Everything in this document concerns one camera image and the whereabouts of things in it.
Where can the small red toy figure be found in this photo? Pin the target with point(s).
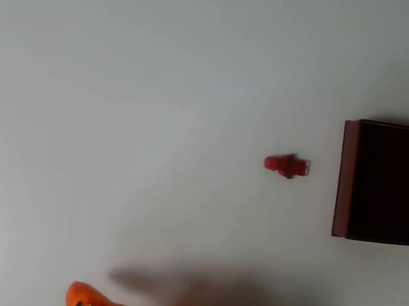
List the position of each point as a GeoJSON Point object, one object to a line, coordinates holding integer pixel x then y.
{"type": "Point", "coordinates": [287, 165]}

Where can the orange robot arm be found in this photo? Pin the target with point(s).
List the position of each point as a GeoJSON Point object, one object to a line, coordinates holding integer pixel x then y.
{"type": "Point", "coordinates": [98, 303]}

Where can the dark red open box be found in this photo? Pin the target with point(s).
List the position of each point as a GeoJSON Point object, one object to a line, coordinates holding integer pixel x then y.
{"type": "Point", "coordinates": [393, 185]}

